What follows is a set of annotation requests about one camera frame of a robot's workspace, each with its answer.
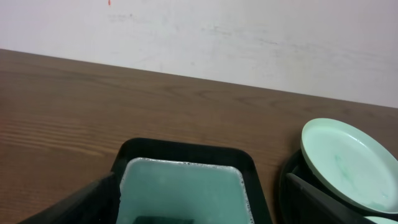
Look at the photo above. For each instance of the mint green plate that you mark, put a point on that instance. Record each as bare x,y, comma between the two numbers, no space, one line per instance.
351,164
381,220

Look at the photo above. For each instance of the green yellow sponge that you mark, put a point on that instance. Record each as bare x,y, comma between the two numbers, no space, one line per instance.
161,220

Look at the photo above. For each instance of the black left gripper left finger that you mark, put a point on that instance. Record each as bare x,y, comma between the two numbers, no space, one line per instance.
98,202

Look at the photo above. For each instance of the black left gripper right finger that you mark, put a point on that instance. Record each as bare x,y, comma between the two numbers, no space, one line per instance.
305,204

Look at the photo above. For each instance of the round black tray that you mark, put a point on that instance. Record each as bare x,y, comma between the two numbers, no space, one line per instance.
297,165

